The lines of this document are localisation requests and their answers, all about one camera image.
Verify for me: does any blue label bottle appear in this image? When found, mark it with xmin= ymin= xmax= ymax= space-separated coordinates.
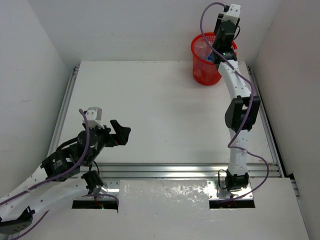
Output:
xmin=204 ymin=51 xmax=214 ymax=63
xmin=194 ymin=41 xmax=208 ymax=59

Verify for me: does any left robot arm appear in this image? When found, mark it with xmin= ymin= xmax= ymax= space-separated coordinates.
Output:
xmin=0 ymin=120 xmax=131 ymax=235

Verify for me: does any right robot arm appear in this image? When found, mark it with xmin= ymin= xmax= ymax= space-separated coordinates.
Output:
xmin=212 ymin=7 xmax=261 ymax=192

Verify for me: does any red mesh plastic bin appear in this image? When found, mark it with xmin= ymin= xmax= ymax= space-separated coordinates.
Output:
xmin=190 ymin=34 xmax=222 ymax=86

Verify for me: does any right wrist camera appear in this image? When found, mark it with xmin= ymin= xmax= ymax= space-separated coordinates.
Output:
xmin=221 ymin=3 xmax=241 ymax=25

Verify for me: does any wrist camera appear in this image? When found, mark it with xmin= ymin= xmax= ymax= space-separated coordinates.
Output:
xmin=84 ymin=107 xmax=105 ymax=130
xmin=221 ymin=3 xmax=241 ymax=25

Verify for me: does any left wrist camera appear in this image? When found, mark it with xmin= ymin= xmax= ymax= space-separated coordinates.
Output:
xmin=84 ymin=107 xmax=105 ymax=130

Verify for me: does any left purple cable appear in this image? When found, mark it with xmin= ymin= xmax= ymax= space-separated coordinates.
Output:
xmin=0 ymin=108 xmax=95 ymax=240

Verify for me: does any purple cable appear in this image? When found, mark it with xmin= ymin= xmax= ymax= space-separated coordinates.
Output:
xmin=0 ymin=108 xmax=95 ymax=240
xmin=200 ymin=1 xmax=270 ymax=201

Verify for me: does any aluminium front rail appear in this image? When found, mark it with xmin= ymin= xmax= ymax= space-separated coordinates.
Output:
xmin=42 ymin=162 xmax=281 ymax=180

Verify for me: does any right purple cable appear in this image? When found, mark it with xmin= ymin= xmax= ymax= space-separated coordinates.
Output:
xmin=200 ymin=1 xmax=270 ymax=201

